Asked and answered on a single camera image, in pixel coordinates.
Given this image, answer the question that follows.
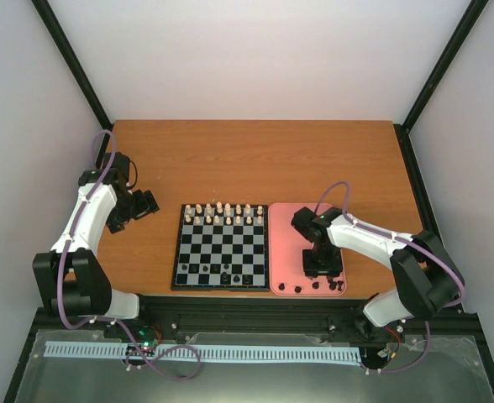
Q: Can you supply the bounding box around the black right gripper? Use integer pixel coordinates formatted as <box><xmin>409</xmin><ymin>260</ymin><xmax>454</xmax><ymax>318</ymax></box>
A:
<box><xmin>303</xmin><ymin>244</ymin><xmax>344</xmax><ymax>279</ymax></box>

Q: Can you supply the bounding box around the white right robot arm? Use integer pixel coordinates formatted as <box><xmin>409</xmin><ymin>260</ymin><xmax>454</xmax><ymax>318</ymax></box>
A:
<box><xmin>291</xmin><ymin>207</ymin><xmax>465</xmax><ymax>327</ymax></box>

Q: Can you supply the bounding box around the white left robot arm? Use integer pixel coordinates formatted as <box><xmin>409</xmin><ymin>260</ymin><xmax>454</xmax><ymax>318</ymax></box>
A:
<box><xmin>32</xmin><ymin>153</ymin><xmax>159</xmax><ymax>338</ymax></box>

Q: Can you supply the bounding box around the black white chess board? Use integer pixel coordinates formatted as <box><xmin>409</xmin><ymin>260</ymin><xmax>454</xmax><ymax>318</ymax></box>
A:
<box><xmin>171</xmin><ymin>203</ymin><xmax>270</xmax><ymax>291</ymax></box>

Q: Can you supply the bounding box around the pink tray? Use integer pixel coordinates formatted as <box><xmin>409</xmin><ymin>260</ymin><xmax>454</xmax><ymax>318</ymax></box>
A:
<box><xmin>268</xmin><ymin>202</ymin><xmax>348</xmax><ymax>297</ymax></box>

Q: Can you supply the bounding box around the black king piece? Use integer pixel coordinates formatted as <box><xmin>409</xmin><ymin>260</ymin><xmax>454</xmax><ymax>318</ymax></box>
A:
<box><xmin>220</xmin><ymin>272</ymin><xmax>231</xmax><ymax>285</ymax></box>

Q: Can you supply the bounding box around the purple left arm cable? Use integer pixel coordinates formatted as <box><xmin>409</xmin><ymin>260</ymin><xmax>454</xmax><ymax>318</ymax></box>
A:
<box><xmin>57</xmin><ymin>129</ymin><xmax>118</xmax><ymax>329</ymax></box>

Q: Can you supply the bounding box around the light blue cable duct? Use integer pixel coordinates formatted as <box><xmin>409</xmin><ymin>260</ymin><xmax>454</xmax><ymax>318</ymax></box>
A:
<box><xmin>44</xmin><ymin>341</ymin><xmax>361</xmax><ymax>365</ymax></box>

